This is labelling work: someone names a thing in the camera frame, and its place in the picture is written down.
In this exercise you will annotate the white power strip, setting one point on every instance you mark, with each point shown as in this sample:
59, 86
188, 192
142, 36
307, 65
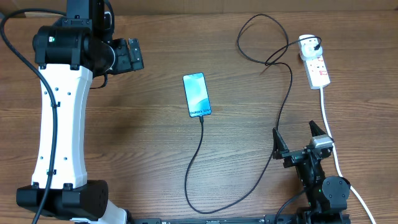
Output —
317, 73

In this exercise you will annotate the blue Galaxy smartphone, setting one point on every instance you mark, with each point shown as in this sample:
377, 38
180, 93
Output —
196, 93

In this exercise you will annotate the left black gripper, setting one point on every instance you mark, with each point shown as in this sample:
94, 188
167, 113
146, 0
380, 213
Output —
125, 64

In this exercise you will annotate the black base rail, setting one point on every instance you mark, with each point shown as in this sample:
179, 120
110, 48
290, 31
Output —
267, 219

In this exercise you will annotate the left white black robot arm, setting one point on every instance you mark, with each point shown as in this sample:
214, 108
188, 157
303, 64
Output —
69, 54

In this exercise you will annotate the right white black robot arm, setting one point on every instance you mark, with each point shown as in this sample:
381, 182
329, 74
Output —
327, 196

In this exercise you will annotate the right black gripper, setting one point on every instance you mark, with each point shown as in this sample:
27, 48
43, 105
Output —
293, 157

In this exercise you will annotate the white charger plug adapter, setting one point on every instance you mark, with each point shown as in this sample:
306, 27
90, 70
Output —
310, 47

